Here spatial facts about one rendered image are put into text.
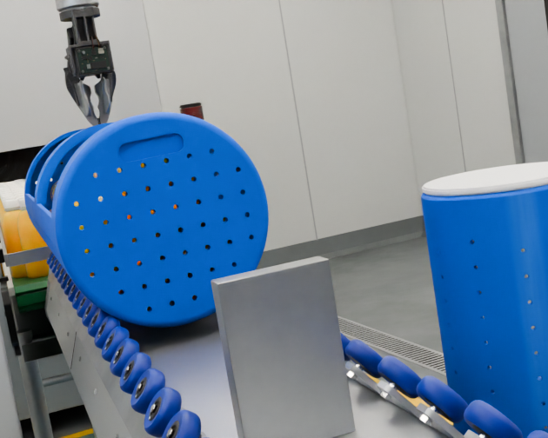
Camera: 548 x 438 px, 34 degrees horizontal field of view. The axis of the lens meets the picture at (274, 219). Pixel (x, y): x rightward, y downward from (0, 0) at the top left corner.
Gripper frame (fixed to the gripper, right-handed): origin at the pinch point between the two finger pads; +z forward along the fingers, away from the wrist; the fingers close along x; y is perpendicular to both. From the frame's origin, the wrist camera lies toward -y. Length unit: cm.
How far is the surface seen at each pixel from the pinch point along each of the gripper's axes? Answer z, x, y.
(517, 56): -4, 309, -326
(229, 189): 12, 9, 50
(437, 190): 20, 49, 33
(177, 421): 26, -10, 94
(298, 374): 25, 0, 95
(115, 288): 22, -8, 50
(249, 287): 17, -3, 95
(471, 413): 26, 8, 110
